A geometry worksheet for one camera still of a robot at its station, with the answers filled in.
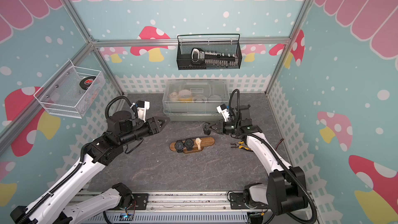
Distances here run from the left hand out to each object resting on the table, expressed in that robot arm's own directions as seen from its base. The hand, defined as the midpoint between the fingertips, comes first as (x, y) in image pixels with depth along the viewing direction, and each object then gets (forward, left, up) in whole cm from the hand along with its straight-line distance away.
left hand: (168, 123), depth 66 cm
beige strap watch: (+3, -12, -22) cm, 25 cm away
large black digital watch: (+2, -7, -21) cm, 23 cm away
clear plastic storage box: (+27, -8, -14) cm, 31 cm away
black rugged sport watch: (0, -2, -22) cm, 22 cm away
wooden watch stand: (+4, -17, -23) cm, 29 cm away
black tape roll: (+22, +45, +3) cm, 50 cm away
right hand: (+5, -18, -10) cm, 21 cm away
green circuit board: (-31, +20, -31) cm, 49 cm away
